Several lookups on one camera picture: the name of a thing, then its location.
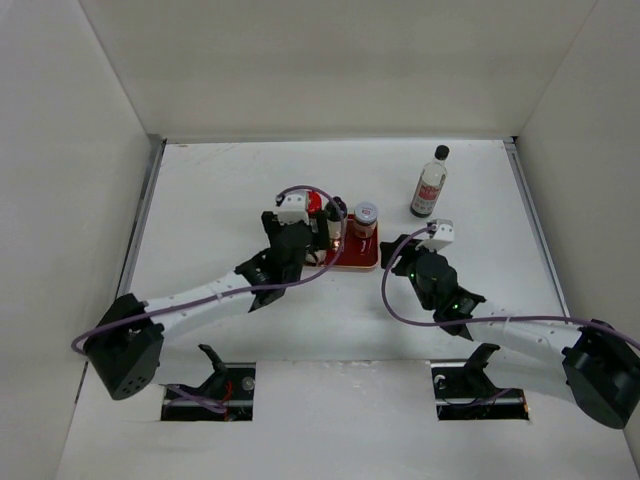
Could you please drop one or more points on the red-capped sauce jar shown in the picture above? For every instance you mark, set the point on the red-capped sauce jar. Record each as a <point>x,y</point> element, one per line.
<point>315,202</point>

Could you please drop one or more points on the tall clear vinegar bottle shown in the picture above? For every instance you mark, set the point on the tall clear vinegar bottle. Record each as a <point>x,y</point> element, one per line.
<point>430,184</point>

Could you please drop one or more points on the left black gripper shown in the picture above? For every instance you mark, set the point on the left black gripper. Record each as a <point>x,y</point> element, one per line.
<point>319,238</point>

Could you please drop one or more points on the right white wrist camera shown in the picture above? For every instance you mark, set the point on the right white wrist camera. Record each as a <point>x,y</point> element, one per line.
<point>440,234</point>

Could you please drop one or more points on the small pink-lidded spice jar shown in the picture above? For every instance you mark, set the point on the small pink-lidded spice jar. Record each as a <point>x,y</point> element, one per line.
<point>365,218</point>

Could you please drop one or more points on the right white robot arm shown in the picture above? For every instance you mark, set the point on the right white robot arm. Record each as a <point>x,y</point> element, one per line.
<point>585,362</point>

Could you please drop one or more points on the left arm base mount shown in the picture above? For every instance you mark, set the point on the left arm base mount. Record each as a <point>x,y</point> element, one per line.
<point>227,395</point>

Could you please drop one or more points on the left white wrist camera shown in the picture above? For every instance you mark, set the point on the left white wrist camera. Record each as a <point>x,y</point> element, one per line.
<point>291,208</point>

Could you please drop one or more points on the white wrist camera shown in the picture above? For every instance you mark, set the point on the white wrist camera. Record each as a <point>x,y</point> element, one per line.
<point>291,208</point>
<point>440,234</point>

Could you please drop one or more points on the black-capped white bottle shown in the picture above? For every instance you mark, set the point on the black-capped white bottle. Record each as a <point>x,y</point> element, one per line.
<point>336,214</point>

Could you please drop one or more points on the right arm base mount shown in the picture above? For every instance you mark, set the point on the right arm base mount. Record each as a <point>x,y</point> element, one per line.
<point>463,391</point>

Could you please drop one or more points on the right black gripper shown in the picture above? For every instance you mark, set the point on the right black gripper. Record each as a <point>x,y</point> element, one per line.
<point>406,252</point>

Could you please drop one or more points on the red rectangular tray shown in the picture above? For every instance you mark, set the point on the red rectangular tray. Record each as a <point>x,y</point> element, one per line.
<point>358,254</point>

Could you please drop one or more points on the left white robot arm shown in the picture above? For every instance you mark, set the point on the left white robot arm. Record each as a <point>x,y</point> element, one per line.
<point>126,345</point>

